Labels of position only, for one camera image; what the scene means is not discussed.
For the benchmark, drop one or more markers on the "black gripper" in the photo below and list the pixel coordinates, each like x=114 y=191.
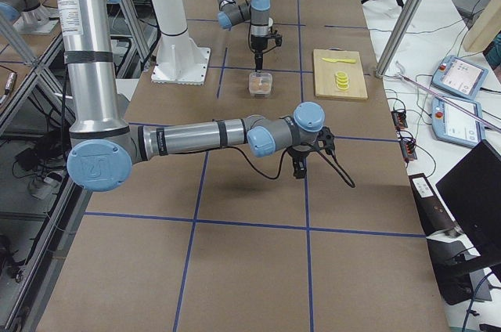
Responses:
x=298 y=154
x=257 y=42

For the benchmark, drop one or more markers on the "black monitor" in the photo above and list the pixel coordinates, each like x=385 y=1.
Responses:
x=471 y=191

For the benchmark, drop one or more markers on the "back lemon slice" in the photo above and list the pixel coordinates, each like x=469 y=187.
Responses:
x=341 y=74

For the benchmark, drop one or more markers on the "bamboo cutting board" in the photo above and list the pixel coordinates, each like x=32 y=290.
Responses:
x=325 y=80

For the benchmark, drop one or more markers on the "teach pendant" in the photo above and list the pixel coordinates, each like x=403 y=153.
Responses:
x=459 y=77
x=454 y=126

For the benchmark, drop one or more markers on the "clear plastic egg box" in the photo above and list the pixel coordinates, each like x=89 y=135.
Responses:
x=260 y=84

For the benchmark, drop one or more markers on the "upper teach pendant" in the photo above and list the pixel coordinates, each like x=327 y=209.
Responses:
x=459 y=77

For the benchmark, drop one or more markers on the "small orange circuit board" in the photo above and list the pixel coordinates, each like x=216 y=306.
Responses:
x=399 y=119

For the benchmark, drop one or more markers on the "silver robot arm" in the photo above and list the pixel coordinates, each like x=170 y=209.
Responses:
x=235 y=3
x=105 y=146

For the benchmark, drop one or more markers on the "yellow plastic knife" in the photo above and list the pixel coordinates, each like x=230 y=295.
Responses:
x=334 y=60

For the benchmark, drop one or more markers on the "black device with white label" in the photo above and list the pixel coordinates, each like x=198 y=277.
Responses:
x=433 y=216

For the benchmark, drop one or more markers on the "lower teach pendant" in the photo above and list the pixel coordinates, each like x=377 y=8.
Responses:
x=454 y=126

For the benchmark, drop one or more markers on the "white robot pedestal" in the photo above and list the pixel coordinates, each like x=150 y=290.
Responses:
x=178 y=60

